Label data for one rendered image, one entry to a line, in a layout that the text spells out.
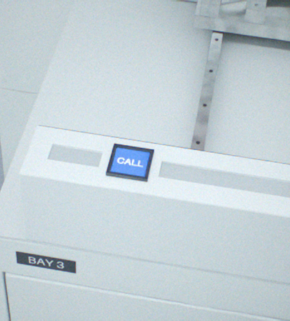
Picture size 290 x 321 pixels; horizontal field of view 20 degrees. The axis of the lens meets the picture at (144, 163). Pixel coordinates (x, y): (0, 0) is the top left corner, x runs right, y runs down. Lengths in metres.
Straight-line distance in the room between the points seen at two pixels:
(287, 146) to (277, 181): 0.25
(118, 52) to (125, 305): 0.47
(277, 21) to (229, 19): 0.09
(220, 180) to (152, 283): 0.21
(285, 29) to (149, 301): 0.55
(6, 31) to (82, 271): 0.70
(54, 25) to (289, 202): 0.80
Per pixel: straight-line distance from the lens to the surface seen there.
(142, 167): 1.11
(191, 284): 1.22
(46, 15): 1.73
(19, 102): 1.91
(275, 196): 1.10
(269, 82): 1.48
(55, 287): 1.29
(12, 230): 1.23
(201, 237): 1.13
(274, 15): 1.54
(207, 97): 1.39
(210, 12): 1.50
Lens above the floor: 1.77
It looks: 46 degrees down
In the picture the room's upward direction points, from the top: 4 degrees clockwise
